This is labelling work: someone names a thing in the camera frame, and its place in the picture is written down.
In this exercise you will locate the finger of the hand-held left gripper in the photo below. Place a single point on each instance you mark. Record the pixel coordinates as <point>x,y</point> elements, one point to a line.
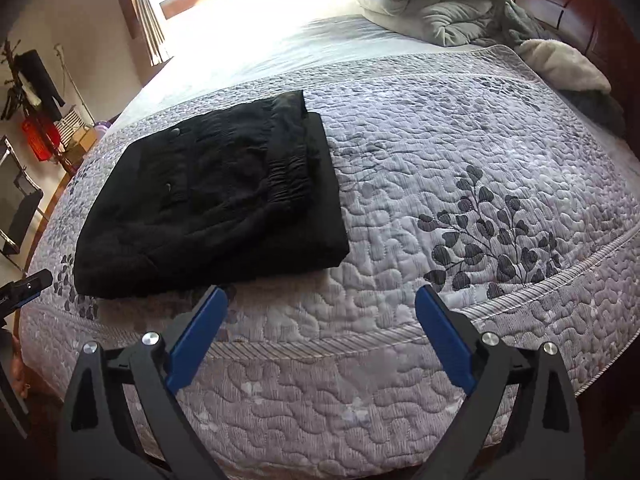
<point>35,282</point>

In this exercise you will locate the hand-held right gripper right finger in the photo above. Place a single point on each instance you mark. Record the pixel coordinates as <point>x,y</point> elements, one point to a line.
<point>445,335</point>

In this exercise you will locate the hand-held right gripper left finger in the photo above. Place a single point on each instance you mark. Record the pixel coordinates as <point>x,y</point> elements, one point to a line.
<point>197,335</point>

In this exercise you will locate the black pants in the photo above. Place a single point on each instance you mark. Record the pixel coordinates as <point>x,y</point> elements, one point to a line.
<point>200,200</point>

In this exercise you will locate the black chair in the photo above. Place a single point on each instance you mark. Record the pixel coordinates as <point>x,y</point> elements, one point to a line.
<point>20,210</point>

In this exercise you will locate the grey quilted bedspread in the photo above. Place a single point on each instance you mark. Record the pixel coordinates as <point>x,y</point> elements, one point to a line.
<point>400,210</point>

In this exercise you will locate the red plastic crate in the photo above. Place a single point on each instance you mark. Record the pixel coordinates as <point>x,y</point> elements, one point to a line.
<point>40,137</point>

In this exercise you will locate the cardboard box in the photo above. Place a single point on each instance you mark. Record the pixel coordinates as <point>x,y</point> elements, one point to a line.
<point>80,142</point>

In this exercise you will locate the striped white container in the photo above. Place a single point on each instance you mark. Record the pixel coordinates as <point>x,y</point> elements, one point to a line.
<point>71,120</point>

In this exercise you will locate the wooden coat rack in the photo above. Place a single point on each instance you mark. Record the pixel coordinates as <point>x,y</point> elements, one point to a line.
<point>10,105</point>

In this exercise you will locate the black hanging garment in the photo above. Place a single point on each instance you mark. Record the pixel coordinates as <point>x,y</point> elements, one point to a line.
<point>37,80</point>

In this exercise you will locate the dark grey cloth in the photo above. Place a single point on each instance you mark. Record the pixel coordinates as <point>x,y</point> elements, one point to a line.
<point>600,110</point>

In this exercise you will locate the beige curtain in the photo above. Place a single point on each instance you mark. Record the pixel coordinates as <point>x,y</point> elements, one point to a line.
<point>147,15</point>

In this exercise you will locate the cream fleece blanket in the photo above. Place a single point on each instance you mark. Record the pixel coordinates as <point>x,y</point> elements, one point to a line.
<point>565,65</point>

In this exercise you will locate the pale bed sheet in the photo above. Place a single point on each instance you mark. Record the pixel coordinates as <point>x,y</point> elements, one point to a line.
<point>275,45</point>

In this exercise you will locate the grey duvet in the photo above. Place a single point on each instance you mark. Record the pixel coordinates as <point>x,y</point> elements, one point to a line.
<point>440,5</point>

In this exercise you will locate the wooden headboard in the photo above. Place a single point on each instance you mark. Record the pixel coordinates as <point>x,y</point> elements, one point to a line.
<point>565,0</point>

